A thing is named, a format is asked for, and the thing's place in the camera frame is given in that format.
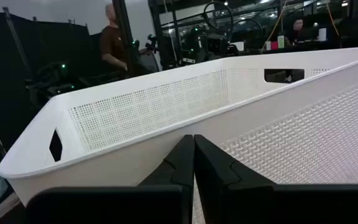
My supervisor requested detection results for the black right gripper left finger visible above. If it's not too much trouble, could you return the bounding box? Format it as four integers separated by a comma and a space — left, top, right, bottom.
25, 134, 195, 224

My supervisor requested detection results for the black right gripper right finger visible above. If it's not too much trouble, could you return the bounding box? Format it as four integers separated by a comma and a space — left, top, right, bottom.
194, 134, 358, 224

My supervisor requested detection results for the white perforated plastic basket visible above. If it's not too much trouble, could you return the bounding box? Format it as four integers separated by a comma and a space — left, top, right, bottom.
0, 45, 358, 224

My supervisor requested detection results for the black background robot rig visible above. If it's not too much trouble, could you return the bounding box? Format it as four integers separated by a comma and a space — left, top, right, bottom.
178, 26, 239, 65

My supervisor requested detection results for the person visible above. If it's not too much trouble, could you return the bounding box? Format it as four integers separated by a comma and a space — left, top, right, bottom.
285, 17, 308, 45
99, 2, 129, 73

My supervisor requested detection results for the black curtain partition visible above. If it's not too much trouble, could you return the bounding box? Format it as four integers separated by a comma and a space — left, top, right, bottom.
0, 11, 103, 152

